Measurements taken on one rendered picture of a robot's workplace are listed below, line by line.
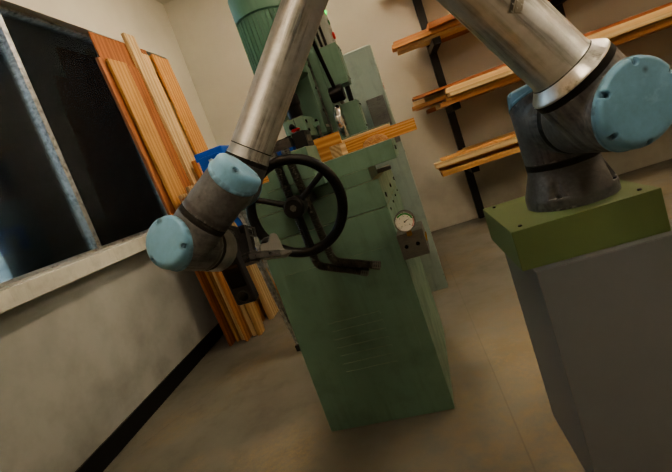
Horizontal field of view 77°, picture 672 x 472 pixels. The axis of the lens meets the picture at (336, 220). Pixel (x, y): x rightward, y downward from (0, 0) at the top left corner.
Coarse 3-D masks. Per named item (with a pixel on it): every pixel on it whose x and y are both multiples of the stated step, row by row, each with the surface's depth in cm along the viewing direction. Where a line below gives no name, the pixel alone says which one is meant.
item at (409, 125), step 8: (408, 120) 138; (384, 128) 140; (392, 128) 139; (400, 128) 139; (408, 128) 138; (416, 128) 138; (368, 136) 141; (392, 136) 140; (352, 144) 143; (360, 144) 142
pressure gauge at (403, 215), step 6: (402, 210) 124; (408, 210) 124; (396, 216) 123; (402, 216) 123; (408, 216) 122; (414, 216) 124; (396, 222) 123; (402, 222) 123; (408, 222) 123; (414, 222) 122; (396, 228) 123; (402, 228) 123; (408, 228) 123; (408, 234) 125
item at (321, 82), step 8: (312, 48) 157; (312, 56) 158; (312, 64) 158; (320, 72) 158; (320, 80) 159; (320, 88) 159; (328, 96) 159; (328, 104) 160; (336, 104) 165; (328, 112) 161; (336, 128) 161
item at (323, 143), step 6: (336, 132) 136; (318, 138) 137; (324, 138) 137; (330, 138) 137; (336, 138) 136; (318, 144) 138; (324, 144) 137; (330, 144) 137; (318, 150) 138; (324, 150) 138; (324, 156) 138; (330, 156) 138
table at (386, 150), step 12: (384, 144) 125; (396, 144) 145; (348, 156) 128; (360, 156) 127; (372, 156) 127; (384, 156) 126; (396, 156) 126; (336, 168) 130; (348, 168) 129; (360, 168) 128; (324, 180) 121; (264, 192) 135; (276, 192) 125
